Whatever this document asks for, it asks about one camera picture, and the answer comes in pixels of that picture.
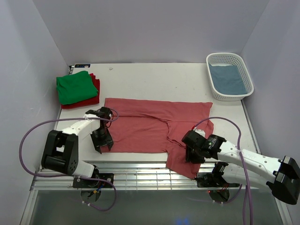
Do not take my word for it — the pink red t shirt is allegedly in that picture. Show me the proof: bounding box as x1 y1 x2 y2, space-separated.
103 98 214 179

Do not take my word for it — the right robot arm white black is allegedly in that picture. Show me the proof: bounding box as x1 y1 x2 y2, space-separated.
182 130 300 205

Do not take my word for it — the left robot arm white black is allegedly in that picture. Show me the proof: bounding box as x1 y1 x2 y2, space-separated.
41 107 115 178

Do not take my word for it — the folded red t shirt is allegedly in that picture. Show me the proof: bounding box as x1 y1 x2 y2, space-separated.
61 73 100 109

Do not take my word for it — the folded green t shirt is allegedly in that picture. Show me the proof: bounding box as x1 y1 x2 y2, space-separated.
56 71 98 105

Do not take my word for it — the blue label sticker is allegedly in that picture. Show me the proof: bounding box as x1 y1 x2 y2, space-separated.
74 64 90 68

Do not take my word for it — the blue t shirt in basket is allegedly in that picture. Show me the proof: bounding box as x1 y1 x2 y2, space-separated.
209 64 248 95

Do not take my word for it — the white plastic basket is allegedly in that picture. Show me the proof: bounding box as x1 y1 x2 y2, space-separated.
206 52 254 101

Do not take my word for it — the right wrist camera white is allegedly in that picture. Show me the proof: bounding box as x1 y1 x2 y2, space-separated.
193 127 206 137

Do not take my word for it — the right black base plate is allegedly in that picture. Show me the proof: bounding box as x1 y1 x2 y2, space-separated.
195 173 239 188

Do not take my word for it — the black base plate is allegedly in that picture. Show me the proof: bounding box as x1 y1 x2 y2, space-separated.
72 173 114 189
195 173 239 188

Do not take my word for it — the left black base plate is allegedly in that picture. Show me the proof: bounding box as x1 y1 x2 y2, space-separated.
72 173 114 189

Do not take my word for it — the aluminium frame rail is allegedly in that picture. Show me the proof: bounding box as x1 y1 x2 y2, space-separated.
30 161 282 191

